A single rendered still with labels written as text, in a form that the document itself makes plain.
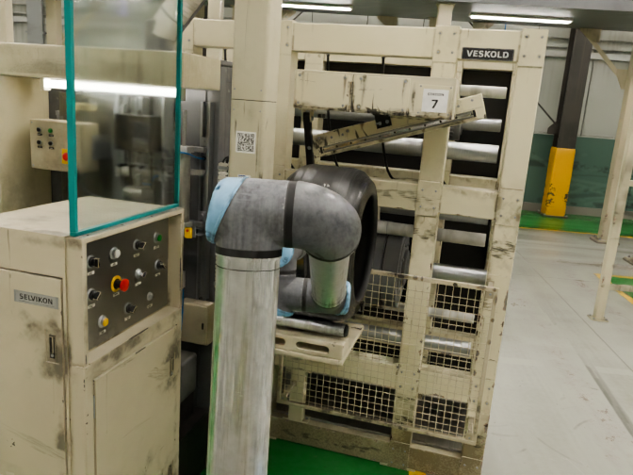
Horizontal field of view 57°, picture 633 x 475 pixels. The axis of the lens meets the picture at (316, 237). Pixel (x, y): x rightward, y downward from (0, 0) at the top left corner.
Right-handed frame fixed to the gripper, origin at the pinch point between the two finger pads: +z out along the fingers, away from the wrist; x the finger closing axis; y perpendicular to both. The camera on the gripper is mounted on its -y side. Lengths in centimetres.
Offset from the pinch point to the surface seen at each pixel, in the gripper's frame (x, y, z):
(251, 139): 30.7, 32.1, 16.2
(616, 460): -133, -106, 141
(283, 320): 12.4, -30.3, 16.1
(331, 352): -6.5, -38.1, 14.8
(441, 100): -31, 53, 40
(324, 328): -2.9, -30.4, 16.1
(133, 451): 51, -75, -12
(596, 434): -127, -103, 165
